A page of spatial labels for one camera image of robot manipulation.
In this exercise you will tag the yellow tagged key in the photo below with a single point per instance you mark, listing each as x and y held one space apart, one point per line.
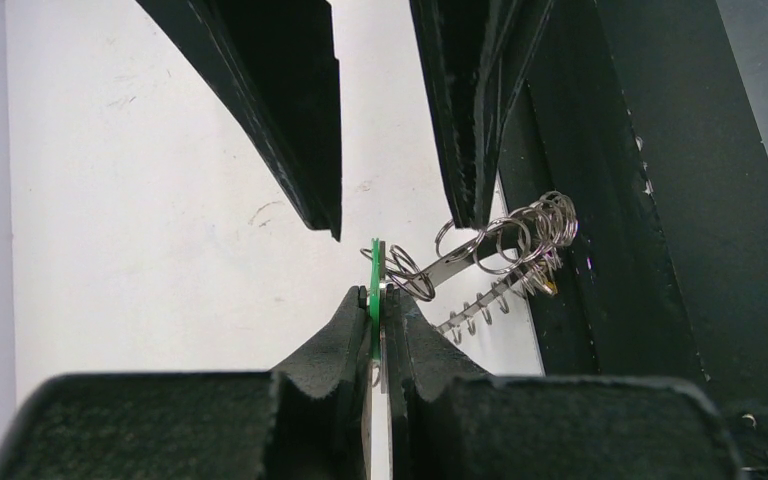
549 288

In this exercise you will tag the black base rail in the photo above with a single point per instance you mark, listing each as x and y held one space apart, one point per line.
636 110

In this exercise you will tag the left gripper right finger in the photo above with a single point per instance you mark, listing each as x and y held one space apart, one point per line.
451 419

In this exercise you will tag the large metal keyring with rings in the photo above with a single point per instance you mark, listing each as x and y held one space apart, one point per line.
521 250

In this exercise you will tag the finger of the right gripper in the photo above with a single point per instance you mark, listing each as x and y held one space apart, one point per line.
474 56
272 65

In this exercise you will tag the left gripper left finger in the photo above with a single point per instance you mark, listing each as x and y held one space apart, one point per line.
301 419

